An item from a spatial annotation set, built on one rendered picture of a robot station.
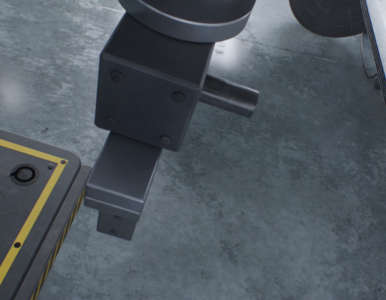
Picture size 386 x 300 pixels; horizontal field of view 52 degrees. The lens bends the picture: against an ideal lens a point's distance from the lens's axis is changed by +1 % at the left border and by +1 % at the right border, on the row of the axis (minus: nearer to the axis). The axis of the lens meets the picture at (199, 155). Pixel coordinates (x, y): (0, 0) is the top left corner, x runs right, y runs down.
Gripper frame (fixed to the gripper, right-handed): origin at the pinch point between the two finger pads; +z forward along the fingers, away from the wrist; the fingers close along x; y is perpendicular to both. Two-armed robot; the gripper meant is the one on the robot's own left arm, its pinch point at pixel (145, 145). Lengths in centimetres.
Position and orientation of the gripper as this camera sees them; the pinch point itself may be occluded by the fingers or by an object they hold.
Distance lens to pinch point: 31.8
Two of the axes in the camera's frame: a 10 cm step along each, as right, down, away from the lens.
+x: 1.9, -7.4, 6.4
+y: 9.5, 3.1, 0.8
